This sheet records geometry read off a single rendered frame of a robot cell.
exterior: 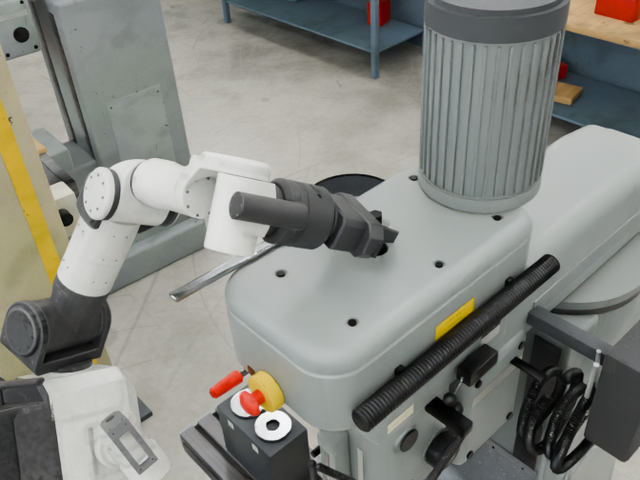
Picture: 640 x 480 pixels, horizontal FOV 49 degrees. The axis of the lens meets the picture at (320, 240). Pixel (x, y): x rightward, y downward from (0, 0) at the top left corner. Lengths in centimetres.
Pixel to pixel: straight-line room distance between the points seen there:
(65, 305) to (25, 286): 168
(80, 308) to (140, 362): 244
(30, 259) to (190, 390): 105
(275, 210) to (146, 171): 25
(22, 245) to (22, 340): 159
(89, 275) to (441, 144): 59
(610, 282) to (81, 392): 104
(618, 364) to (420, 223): 37
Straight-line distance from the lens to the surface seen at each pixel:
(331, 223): 92
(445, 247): 105
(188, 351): 361
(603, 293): 153
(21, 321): 121
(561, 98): 524
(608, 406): 124
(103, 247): 113
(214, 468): 198
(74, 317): 121
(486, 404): 137
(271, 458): 175
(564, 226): 136
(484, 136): 105
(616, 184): 150
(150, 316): 385
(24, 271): 285
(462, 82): 102
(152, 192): 100
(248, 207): 82
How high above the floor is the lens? 254
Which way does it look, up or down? 37 degrees down
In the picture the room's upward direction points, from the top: 4 degrees counter-clockwise
